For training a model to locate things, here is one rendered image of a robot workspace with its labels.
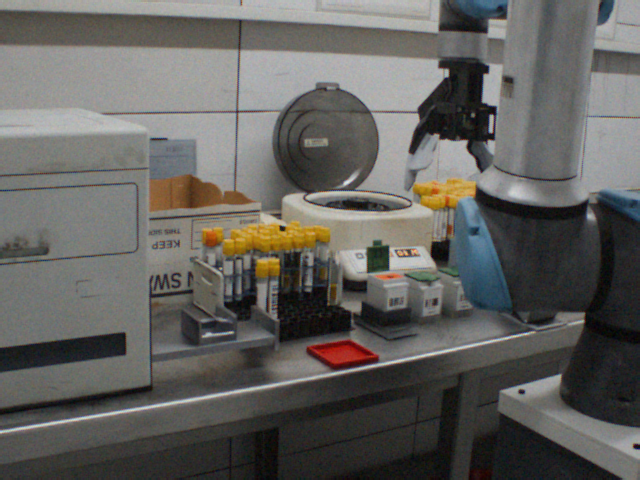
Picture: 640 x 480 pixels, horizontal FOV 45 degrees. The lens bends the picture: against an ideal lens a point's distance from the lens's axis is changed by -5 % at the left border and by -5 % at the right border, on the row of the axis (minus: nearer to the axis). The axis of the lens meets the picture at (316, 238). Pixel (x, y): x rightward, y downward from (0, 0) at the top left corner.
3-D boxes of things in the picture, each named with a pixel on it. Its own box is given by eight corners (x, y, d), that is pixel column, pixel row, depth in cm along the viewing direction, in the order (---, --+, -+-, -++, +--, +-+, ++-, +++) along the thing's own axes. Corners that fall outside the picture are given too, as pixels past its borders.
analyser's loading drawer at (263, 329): (119, 375, 90) (118, 332, 88) (102, 355, 95) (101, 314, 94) (278, 350, 100) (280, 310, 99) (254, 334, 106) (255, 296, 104)
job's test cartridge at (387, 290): (383, 325, 113) (386, 282, 112) (364, 315, 117) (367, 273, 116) (406, 321, 115) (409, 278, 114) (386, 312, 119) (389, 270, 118)
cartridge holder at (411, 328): (387, 340, 111) (389, 315, 110) (351, 321, 119) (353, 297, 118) (418, 334, 114) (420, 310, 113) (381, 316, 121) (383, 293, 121)
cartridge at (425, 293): (419, 325, 118) (423, 281, 117) (400, 316, 122) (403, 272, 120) (440, 321, 120) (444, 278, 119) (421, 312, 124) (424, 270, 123)
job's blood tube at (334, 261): (330, 320, 117) (333, 253, 115) (325, 317, 118) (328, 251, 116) (337, 319, 118) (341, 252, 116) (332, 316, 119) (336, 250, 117)
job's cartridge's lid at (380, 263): (367, 241, 115) (365, 241, 115) (368, 274, 115) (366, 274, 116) (390, 239, 117) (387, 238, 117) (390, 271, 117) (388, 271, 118)
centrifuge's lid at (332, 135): (279, 80, 152) (265, 83, 160) (279, 211, 155) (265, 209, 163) (381, 83, 160) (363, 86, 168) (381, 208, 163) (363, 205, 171)
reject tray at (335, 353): (334, 369, 100) (334, 364, 100) (306, 352, 106) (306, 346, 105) (379, 361, 104) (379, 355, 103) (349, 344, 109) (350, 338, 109)
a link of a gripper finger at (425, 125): (405, 148, 120) (438, 101, 120) (401, 147, 121) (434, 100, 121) (427, 166, 122) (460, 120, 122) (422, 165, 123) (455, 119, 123)
